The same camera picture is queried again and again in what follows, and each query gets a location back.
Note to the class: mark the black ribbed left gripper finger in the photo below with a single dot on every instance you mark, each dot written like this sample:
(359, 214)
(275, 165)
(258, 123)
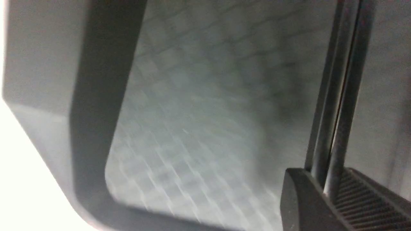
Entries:
(361, 204)

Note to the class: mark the black serving tray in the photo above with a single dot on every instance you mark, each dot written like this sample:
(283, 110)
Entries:
(183, 115)

